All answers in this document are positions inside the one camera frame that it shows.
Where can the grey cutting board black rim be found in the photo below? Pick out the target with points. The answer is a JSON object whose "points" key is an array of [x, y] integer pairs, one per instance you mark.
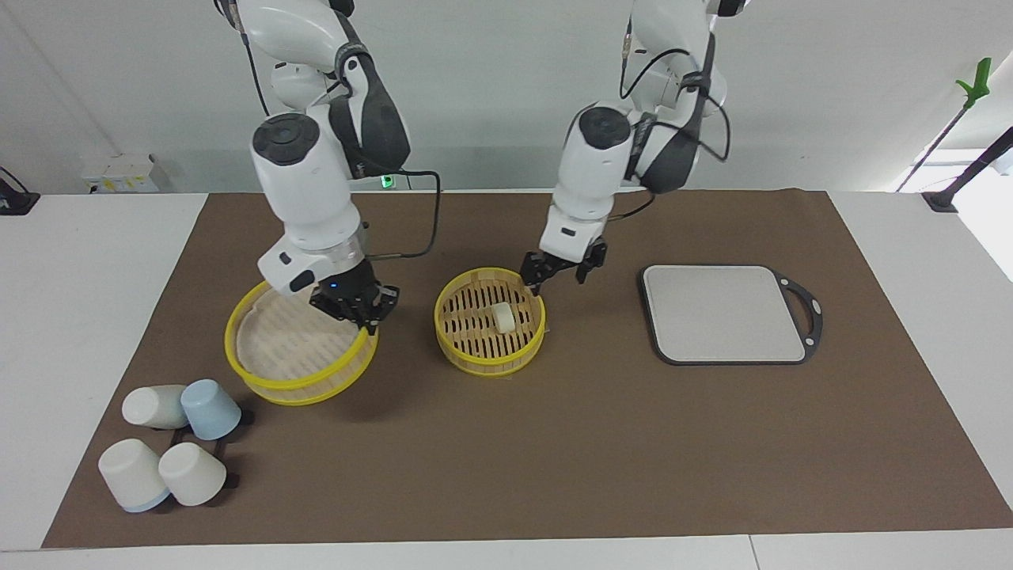
{"points": [[720, 317]]}

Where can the brown table mat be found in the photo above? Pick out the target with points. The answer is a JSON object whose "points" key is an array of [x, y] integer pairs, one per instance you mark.
{"points": [[475, 451]]}

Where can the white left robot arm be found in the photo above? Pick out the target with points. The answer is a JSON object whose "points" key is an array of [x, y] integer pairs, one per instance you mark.
{"points": [[593, 170]]}

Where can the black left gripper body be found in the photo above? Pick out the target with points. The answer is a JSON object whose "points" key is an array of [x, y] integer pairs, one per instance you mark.
{"points": [[563, 260]]}

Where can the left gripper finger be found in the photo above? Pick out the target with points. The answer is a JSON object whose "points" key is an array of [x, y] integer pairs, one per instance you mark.
{"points": [[583, 275], [536, 285]]}

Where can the black camera stand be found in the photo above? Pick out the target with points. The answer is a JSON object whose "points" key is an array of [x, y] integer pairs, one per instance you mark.
{"points": [[969, 170]]}

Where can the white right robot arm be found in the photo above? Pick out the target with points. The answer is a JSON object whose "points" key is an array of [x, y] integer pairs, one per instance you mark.
{"points": [[305, 182]]}

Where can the white power box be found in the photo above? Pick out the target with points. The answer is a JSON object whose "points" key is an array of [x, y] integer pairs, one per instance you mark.
{"points": [[127, 174]]}

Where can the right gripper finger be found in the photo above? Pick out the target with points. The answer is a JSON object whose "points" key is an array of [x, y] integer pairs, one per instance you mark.
{"points": [[364, 323], [381, 317]]}

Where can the green clamp on rod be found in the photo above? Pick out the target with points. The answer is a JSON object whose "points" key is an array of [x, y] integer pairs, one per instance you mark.
{"points": [[978, 83]]}

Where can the white cup with blue rim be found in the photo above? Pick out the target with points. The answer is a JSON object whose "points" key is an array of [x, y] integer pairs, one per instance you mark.
{"points": [[130, 475]]}

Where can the light blue cup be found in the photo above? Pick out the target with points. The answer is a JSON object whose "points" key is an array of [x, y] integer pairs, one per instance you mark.
{"points": [[211, 410]]}

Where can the plain white cup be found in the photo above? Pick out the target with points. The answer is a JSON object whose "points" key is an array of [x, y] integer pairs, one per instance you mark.
{"points": [[192, 475]]}

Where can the black clamp mount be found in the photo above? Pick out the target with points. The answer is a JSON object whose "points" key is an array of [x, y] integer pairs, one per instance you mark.
{"points": [[16, 202]]}

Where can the white cup lying sideways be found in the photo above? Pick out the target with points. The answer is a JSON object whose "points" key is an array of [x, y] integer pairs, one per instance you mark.
{"points": [[150, 406]]}

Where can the white steamed bun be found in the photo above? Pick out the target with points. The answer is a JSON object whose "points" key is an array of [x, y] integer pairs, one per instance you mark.
{"points": [[505, 318]]}

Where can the yellow bamboo steamer lid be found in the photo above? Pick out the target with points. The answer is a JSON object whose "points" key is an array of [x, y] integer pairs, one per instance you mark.
{"points": [[277, 348]]}

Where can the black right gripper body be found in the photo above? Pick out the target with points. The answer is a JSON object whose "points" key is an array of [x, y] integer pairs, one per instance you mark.
{"points": [[352, 294]]}

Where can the yellow slatted steamer basket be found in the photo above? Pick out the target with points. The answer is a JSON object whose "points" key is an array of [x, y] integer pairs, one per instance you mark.
{"points": [[475, 332]]}

